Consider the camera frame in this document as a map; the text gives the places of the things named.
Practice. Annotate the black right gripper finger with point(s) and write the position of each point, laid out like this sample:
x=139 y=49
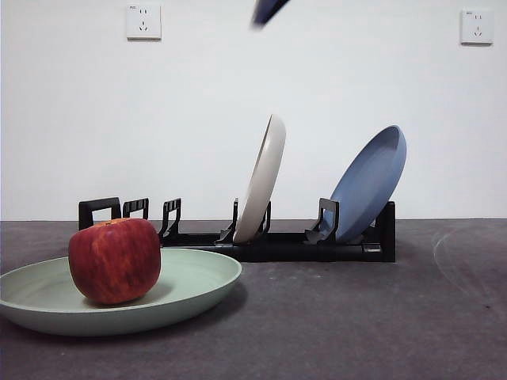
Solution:
x=269 y=8

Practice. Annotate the green plate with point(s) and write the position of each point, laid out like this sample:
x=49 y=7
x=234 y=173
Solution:
x=190 y=277

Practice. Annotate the red apple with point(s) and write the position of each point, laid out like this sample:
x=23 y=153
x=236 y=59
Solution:
x=115 y=261

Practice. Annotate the white plate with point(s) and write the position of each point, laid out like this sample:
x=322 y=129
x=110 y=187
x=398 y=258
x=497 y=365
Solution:
x=262 y=178

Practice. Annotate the blue plate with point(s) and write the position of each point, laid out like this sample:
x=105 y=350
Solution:
x=370 y=178

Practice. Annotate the black plate rack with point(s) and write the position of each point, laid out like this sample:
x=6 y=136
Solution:
x=297 y=251

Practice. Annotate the white wall socket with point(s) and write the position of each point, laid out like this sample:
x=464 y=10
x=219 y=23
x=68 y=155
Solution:
x=477 y=27
x=143 y=21

